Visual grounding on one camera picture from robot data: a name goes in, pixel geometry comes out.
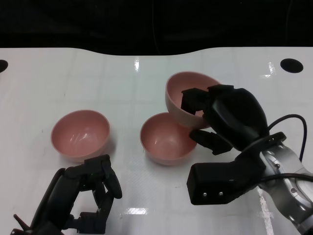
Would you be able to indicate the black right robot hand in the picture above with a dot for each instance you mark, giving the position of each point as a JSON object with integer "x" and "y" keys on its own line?
{"x": 234, "y": 115}

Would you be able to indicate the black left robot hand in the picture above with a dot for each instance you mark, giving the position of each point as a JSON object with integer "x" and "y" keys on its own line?
{"x": 61, "y": 195}

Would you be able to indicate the pink plastic bowl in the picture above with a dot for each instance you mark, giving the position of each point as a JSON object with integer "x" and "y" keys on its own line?
{"x": 80, "y": 134}
{"x": 185, "y": 80}
{"x": 163, "y": 144}

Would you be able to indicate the black round table grommet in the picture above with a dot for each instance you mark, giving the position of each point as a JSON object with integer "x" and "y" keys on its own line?
{"x": 3, "y": 66}
{"x": 291, "y": 65}

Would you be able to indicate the black backdrop cloth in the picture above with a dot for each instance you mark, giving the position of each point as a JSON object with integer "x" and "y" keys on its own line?
{"x": 97, "y": 24}

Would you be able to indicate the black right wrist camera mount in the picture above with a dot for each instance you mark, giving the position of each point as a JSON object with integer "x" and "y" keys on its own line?
{"x": 215, "y": 178}

